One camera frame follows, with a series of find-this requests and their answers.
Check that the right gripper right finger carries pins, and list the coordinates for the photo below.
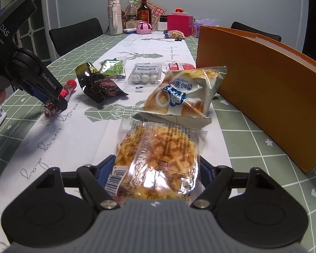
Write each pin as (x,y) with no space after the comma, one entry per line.
(216,180)

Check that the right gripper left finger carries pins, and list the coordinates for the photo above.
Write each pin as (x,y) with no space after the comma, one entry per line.
(92,180)

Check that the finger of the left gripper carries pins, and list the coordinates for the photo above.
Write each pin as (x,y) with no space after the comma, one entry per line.
(56,104)

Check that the small red-capped bottle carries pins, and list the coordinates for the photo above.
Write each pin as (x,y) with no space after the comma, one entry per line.
(66,91)

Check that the dark chocolate snack bag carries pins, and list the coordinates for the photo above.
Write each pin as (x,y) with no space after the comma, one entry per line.
(96,85)

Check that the clear bag orange crackers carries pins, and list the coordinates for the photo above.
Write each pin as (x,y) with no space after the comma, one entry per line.
(156,161)

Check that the green raisin packet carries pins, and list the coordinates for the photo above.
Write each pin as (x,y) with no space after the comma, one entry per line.
(113,69)

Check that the clear pack white balls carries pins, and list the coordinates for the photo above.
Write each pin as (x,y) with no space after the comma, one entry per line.
(145,74)

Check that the yellow blue chips bag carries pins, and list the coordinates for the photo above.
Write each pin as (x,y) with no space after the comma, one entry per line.
(184,96)

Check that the red snack packet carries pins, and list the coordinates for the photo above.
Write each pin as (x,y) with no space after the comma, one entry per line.
(180,66)

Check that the white table runner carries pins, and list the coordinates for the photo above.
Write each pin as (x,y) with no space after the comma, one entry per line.
(86,132)

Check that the black chair left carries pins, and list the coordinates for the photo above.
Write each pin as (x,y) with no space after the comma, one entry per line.
(65,39)

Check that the black chair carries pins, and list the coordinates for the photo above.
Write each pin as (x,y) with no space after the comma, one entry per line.
(240,26)
(65,39)

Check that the white pink water bottle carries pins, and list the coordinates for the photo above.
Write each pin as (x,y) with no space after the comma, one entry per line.
(115,17)

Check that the beige small radio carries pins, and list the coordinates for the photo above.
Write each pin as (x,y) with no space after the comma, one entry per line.
(132,24)

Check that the pink round gadget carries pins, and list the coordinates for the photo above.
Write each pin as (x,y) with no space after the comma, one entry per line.
(144,28)

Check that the clear plastic water bottle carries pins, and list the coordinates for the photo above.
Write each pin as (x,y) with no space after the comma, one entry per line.
(131,12)

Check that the dark brown liquor bottle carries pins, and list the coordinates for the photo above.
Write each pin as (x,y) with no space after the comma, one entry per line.
(144,13)

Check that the patterned card board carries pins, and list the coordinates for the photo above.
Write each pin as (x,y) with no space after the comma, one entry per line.
(157,11)

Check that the white jar black lid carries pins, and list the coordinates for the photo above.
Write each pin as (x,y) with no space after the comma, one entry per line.
(162,23)

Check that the orange cardboard box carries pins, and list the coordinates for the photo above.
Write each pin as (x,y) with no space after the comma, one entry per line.
(273,84)

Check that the small snack bag far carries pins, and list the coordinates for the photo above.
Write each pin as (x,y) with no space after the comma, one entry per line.
(174,34)

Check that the magenta cube box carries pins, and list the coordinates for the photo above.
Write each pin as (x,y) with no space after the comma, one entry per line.
(180,22)

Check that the red orange toy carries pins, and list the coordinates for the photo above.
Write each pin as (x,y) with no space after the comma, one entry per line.
(179,11)

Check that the purple tissue pack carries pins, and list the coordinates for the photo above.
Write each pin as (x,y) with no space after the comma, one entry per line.
(197,23)

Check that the black chair right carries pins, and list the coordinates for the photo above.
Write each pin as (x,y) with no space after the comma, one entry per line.
(240,26)

